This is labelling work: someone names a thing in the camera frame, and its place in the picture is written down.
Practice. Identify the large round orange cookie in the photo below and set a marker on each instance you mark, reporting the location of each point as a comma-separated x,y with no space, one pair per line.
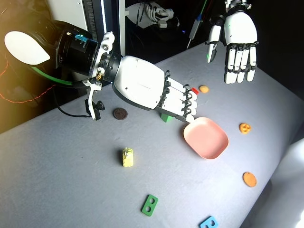
249,179

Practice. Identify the blue two-hole block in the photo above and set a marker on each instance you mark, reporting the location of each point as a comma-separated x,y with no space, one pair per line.
204,223

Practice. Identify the dark chocolate cookie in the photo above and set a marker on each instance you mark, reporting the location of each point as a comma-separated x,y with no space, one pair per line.
120,114

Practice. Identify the green two-hole block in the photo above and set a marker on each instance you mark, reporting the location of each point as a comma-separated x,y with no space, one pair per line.
145,209

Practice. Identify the spare white robot hand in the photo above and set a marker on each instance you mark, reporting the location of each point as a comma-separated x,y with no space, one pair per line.
137,14

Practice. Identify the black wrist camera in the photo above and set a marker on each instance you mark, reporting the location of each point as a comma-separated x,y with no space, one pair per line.
100,106

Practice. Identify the pink plastic bowl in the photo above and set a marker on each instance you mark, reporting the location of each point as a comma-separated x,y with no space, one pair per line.
205,140

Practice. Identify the orange pretzel cookie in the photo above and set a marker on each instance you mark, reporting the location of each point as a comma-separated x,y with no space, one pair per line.
242,129

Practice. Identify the red block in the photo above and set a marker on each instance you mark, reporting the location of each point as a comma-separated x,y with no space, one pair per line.
195,91

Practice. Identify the grey tablecloth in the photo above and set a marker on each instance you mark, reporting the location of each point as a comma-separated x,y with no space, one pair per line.
71,178

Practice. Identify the small tan cookie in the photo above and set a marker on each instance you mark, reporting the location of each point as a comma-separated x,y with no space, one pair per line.
203,89

